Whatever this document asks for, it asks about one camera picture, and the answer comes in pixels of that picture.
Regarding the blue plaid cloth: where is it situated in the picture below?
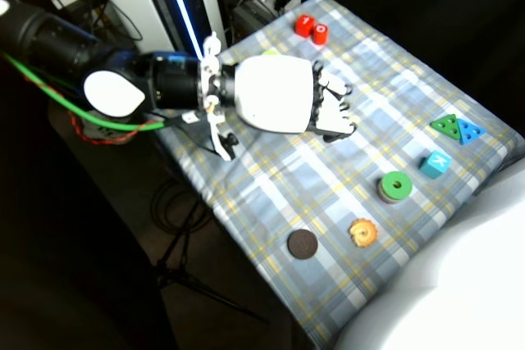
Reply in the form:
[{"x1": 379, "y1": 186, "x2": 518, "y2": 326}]
[{"x1": 162, "y1": 0, "x2": 517, "y2": 349}]

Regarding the red cylinder with letter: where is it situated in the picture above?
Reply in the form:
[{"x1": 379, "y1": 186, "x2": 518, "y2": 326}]
[{"x1": 311, "y1": 23, "x2": 329, "y2": 46}]

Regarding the blue triangle with holes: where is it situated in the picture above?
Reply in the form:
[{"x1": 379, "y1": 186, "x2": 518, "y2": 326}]
[{"x1": 455, "y1": 118, "x2": 487, "y2": 146}]

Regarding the green triangle with holes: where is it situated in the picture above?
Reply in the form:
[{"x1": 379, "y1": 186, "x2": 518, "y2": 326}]
[{"x1": 429, "y1": 113, "x2": 463, "y2": 141}]

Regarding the tan flower cookie toy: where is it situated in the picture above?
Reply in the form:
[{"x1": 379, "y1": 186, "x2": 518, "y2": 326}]
[{"x1": 348, "y1": 218, "x2": 378, "y2": 248}]

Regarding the red braided cable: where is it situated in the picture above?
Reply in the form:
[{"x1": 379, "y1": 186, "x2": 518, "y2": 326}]
[{"x1": 67, "y1": 111, "x2": 165, "y2": 146}]

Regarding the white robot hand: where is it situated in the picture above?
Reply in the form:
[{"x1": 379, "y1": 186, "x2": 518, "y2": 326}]
[{"x1": 232, "y1": 54, "x2": 358, "y2": 144}]

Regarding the grey box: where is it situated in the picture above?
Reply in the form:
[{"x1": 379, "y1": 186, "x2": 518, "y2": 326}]
[{"x1": 231, "y1": 0, "x2": 284, "y2": 46}]

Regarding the teal cube with letter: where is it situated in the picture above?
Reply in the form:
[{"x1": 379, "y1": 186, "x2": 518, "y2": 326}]
[{"x1": 418, "y1": 150, "x2": 453, "y2": 180}]

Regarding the green cable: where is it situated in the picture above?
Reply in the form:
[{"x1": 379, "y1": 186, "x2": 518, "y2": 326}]
[{"x1": 0, "y1": 52, "x2": 167, "y2": 133}]

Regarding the black tripod stand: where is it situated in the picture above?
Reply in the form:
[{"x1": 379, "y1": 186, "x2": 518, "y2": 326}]
[{"x1": 153, "y1": 152, "x2": 272, "y2": 325}]

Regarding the large white panel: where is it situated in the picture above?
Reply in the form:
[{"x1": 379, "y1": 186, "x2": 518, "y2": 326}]
[{"x1": 334, "y1": 159, "x2": 525, "y2": 350}]

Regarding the green ring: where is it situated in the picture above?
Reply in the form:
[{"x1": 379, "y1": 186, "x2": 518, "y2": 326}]
[{"x1": 379, "y1": 170, "x2": 413, "y2": 202}]

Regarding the red cube with number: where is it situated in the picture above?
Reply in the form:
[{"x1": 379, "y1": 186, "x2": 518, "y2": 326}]
[{"x1": 294, "y1": 14, "x2": 316, "y2": 39}]

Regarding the dark brown cookie toy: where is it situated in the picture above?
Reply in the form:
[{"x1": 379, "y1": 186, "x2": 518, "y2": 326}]
[{"x1": 286, "y1": 229, "x2": 319, "y2": 260}]

